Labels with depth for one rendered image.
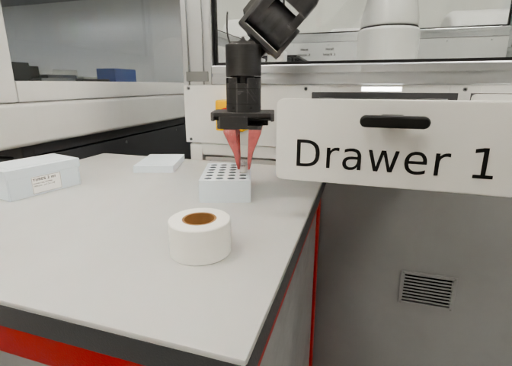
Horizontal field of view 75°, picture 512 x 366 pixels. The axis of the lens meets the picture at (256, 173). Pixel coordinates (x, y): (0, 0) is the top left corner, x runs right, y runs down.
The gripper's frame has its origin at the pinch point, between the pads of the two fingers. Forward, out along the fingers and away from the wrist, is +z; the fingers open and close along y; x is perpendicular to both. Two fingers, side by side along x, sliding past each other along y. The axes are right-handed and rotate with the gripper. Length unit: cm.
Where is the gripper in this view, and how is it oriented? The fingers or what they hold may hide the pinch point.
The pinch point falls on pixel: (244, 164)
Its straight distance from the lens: 58.8
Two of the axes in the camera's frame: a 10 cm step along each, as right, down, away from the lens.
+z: 0.0, 9.6, 2.7
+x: -0.5, 2.7, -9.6
